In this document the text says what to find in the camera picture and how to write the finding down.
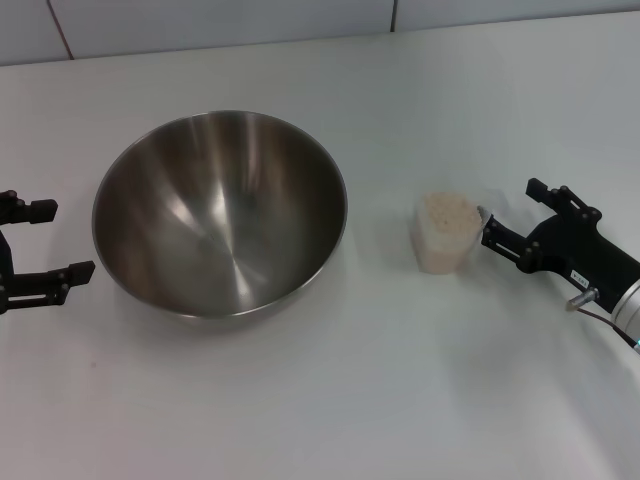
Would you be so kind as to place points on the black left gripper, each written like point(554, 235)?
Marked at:
point(5, 270)

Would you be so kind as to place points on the clear plastic cup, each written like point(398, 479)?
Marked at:
point(450, 215)

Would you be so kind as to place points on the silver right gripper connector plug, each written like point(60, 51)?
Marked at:
point(582, 299)

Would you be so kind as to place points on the transparent plastic cup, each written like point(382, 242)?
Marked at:
point(435, 257)

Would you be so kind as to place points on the stainless steel mixing bowl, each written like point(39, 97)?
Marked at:
point(220, 215)

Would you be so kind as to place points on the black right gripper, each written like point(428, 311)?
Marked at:
point(580, 250)

